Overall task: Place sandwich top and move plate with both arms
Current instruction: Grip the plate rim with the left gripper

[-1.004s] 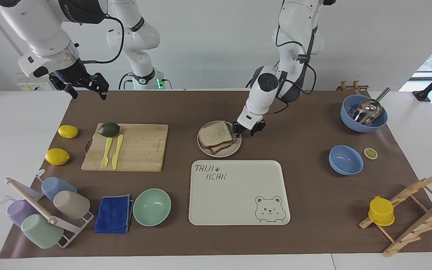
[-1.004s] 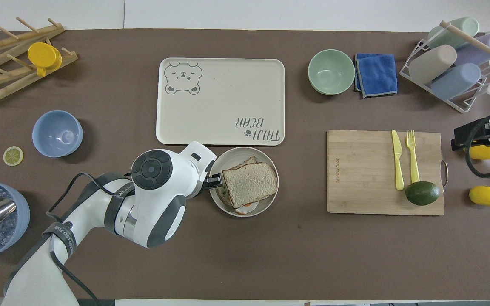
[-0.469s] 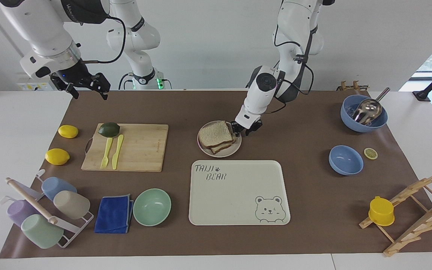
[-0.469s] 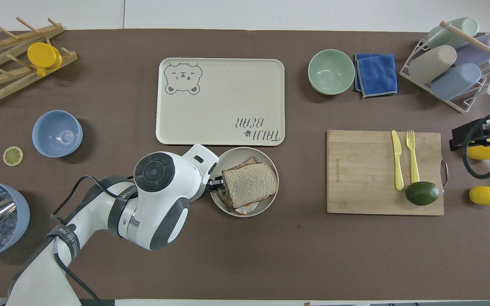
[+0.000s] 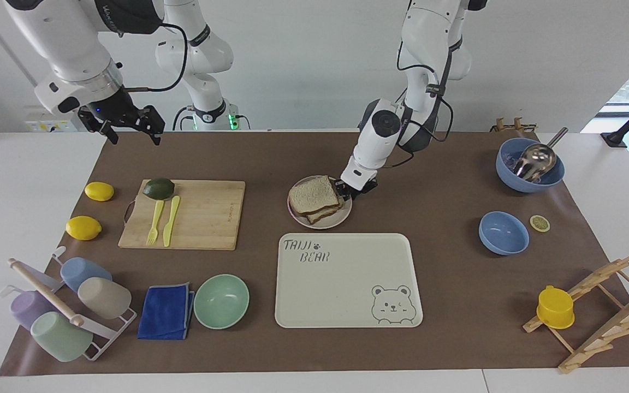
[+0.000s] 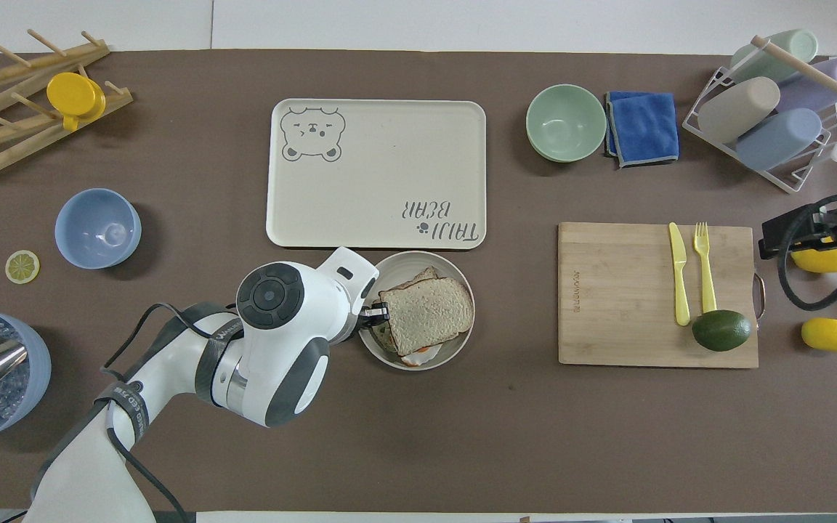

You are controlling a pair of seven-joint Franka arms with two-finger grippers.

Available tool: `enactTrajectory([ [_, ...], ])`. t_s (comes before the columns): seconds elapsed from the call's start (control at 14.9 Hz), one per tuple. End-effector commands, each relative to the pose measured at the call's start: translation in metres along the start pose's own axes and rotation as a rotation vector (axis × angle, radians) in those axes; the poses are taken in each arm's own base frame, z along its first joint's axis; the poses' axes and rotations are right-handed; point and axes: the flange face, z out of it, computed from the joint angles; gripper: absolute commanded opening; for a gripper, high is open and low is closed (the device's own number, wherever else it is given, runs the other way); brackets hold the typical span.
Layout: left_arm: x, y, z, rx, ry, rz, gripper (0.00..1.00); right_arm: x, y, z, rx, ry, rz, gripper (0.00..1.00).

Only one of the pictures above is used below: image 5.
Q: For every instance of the cream tray with bear print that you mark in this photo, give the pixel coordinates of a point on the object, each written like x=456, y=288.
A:
x=342, y=284

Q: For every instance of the yellow-green plastic knife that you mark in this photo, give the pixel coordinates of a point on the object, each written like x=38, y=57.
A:
x=171, y=221

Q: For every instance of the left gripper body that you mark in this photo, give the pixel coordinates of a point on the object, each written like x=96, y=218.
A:
x=368, y=185

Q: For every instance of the green avocado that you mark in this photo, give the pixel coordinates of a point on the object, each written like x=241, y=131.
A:
x=159, y=188

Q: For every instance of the small blue bowl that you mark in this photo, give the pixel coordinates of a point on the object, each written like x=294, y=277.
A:
x=503, y=233

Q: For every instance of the beige round plate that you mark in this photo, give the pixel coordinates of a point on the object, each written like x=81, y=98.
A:
x=342, y=215

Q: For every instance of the white cup rack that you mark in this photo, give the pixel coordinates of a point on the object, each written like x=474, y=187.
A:
x=47, y=292

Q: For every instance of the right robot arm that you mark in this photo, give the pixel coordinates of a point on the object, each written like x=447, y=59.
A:
x=69, y=38

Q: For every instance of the blue cup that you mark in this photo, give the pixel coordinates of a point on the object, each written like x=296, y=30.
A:
x=82, y=271

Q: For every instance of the purple cup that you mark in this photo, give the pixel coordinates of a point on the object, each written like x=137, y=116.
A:
x=28, y=308

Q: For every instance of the wooden dish rack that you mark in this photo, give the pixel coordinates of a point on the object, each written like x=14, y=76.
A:
x=601, y=333

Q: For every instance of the green bowl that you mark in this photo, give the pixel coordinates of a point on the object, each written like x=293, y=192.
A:
x=221, y=301

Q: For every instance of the yellow-green plastic fork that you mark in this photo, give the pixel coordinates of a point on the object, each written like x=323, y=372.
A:
x=154, y=221

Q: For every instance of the bread slice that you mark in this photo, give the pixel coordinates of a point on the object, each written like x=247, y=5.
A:
x=313, y=194

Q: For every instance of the small wooden holder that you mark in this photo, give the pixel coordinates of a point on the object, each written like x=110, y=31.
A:
x=514, y=126

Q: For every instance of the wooden cutting board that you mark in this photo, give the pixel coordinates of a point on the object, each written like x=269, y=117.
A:
x=211, y=215

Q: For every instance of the white wall socket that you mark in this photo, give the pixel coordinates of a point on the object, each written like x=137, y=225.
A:
x=49, y=125

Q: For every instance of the large blue bowl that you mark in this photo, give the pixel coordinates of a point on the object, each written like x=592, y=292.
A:
x=511, y=174

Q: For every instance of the yellow lemon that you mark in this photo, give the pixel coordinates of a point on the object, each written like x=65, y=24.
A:
x=83, y=227
x=99, y=191

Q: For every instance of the sandwich base with bread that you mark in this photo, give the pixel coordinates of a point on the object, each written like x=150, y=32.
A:
x=326, y=214

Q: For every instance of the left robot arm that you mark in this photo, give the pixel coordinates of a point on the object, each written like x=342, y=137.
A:
x=429, y=33

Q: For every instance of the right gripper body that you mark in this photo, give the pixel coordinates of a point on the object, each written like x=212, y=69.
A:
x=115, y=106

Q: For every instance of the green cup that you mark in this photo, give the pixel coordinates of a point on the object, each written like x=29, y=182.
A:
x=60, y=337

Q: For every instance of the blue folded cloth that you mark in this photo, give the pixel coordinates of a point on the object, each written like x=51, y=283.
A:
x=164, y=312

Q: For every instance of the beige cup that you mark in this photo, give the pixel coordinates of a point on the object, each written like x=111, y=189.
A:
x=105, y=297

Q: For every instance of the metal scoop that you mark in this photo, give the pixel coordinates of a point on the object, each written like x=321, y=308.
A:
x=535, y=159

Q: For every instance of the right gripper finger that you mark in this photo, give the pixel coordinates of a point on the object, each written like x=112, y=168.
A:
x=154, y=123
x=102, y=129

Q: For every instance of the yellow cup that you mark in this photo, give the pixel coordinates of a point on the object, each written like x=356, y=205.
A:
x=555, y=308

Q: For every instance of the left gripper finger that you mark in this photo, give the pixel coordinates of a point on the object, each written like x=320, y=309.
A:
x=352, y=194
x=340, y=186

